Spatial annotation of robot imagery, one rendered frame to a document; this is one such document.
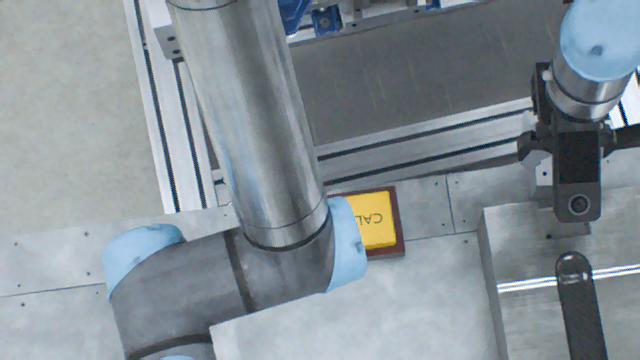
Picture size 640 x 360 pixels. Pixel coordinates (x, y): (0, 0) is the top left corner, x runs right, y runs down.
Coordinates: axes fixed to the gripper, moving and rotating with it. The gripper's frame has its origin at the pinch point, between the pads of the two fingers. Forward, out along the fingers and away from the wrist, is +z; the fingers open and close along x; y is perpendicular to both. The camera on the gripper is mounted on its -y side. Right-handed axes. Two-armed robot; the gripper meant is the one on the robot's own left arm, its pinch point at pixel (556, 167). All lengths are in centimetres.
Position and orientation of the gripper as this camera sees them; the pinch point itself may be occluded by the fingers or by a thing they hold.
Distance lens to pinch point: 139.5
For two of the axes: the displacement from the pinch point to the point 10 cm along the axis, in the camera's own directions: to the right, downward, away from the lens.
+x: -10.0, 0.4, 0.4
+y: -0.3, -9.6, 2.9
